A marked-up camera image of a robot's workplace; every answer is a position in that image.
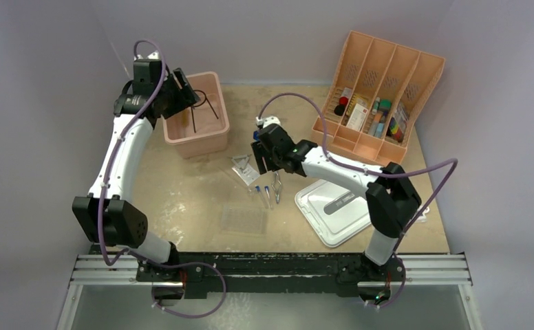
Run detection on black wire tripod ring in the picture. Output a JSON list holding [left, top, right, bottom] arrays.
[[189, 91, 220, 134]]

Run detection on brown bristle tube brush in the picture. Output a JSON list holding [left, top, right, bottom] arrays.
[[181, 109, 191, 137]]

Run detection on metal crucible tongs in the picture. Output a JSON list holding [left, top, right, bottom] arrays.
[[271, 171, 283, 204]]

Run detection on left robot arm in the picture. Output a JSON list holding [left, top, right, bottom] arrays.
[[72, 58, 200, 281]]

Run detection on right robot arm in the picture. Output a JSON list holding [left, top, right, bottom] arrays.
[[251, 120, 421, 280]]

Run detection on clay pipe triangle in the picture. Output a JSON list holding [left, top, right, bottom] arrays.
[[231, 154, 250, 172]]

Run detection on white paper packet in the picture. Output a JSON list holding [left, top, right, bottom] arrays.
[[231, 164, 260, 186]]

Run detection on pink plastic bin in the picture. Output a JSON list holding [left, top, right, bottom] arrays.
[[162, 71, 230, 159]]

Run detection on white plastic lid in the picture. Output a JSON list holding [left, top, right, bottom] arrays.
[[295, 180, 372, 248]]

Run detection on white instruction box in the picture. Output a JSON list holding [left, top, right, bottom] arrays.
[[346, 102, 369, 131]]

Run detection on yellow envelope box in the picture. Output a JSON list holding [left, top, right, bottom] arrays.
[[350, 93, 370, 107]]

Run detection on blue cap highlighter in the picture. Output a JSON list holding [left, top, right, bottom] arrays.
[[374, 122, 385, 138]]

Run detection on white glue stick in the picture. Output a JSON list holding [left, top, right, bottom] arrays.
[[371, 97, 381, 115]]

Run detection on orange cap highlighter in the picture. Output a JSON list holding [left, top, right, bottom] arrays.
[[367, 112, 383, 136]]

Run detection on green eraser block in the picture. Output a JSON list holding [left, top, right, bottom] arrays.
[[378, 99, 392, 116]]

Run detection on pink four-slot file organizer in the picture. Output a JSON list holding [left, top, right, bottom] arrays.
[[312, 31, 446, 165]]

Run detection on printed paper sheet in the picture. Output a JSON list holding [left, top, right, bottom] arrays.
[[416, 206, 430, 223]]

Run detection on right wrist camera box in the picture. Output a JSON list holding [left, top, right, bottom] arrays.
[[255, 115, 281, 129]]

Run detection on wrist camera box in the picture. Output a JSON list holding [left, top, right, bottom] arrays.
[[134, 51, 160, 61], [255, 115, 281, 129]]

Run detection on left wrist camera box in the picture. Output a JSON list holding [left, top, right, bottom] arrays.
[[134, 51, 160, 61]]

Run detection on aluminium frame rail base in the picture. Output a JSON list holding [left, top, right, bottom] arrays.
[[54, 80, 484, 330]]

